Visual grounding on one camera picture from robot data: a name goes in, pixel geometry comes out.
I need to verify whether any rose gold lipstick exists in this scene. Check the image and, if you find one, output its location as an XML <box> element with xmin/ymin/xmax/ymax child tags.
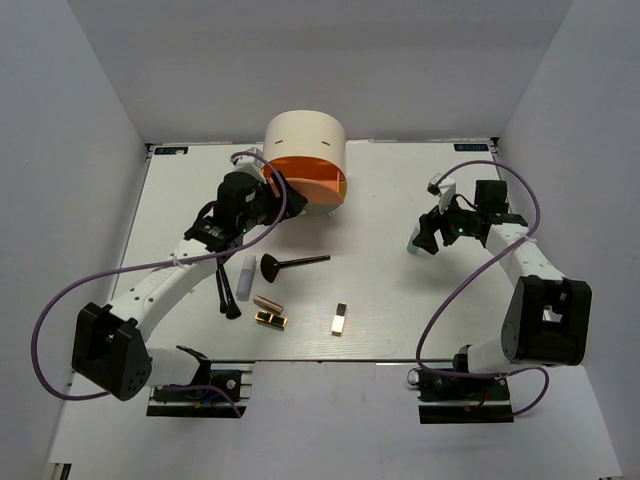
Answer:
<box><xmin>253</xmin><ymin>295</ymin><xmax>284</xmax><ymax>315</ymax></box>

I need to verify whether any black gold lipstick case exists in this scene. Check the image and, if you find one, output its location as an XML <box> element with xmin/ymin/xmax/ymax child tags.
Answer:
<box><xmin>255</xmin><ymin>310</ymin><xmax>287</xmax><ymax>331</ymax></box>

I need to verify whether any round beige orange organizer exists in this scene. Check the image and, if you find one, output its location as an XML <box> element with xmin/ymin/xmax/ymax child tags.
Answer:
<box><xmin>263</xmin><ymin>110</ymin><xmax>348</xmax><ymax>216</ymax></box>

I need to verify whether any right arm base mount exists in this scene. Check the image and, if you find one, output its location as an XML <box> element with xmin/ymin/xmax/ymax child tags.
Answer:
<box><xmin>407</xmin><ymin>368</ymin><xmax>514</xmax><ymax>425</ymax></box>

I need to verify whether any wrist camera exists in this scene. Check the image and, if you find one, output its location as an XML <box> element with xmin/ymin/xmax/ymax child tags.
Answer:
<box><xmin>427</xmin><ymin>173</ymin><xmax>456</xmax><ymax>213</ymax></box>
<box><xmin>230</xmin><ymin>152</ymin><xmax>266</xmax><ymax>183</ymax></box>

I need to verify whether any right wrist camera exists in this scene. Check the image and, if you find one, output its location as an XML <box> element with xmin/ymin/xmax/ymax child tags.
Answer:
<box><xmin>427</xmin><ymin>173</ymin><xmax>456</xmax><ymax>213</ymax></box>

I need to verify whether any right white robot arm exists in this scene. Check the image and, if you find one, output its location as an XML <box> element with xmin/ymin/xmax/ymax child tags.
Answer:
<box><xmin>410</xmin><ymin>179</ymin><xmax>592</xmax><ymax>399</ymax></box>

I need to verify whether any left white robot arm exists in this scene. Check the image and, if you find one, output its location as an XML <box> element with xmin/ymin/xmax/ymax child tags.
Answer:
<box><xmin>72</xmin><ymin>172</ymin><xmax>308</xmax><ymax>401</ymax></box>

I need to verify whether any green white makeup tube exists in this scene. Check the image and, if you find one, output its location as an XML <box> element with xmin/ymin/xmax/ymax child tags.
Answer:
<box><xmin>406</xmin><ymin>224</ymin><xmax>420</xmax><ymax>255</ymax></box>

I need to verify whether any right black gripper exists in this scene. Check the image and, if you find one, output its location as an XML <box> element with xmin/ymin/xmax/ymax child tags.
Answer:
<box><xmin>413</xmin><ymin>191</ymin><xmax>481</xmax><ymax>255</ymax></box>

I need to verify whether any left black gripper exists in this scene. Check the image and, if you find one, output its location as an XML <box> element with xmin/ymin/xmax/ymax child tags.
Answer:
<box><xmin>238</xmin><ymin>170</ymin><xmax>308</xmax><ymax>233</ymax></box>

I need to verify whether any black fan brush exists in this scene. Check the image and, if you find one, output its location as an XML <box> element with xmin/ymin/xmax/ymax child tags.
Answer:
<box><xmin>260</xmin><ymin>254</ymin><xmax>331</xmax><ymax>283</ymax></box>

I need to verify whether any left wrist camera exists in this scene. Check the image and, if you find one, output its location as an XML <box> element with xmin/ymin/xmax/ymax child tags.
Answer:
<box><xmin>230</xmin><ymin>152</ymin><xmax>266</xmax><ymax>183</ymax></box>

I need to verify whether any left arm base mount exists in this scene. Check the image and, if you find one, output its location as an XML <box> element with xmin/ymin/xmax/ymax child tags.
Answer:
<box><xmin>146</xmin><ymin>363</ymin><xmax>254</xmax><ymax>419</ymax></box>

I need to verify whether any gold black lipstick upright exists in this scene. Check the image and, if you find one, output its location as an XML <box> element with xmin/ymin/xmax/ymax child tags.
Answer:
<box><xmin>331</xmin><ymin>302</ymin><xmax>347</xmax><ymax>336</ymax></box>

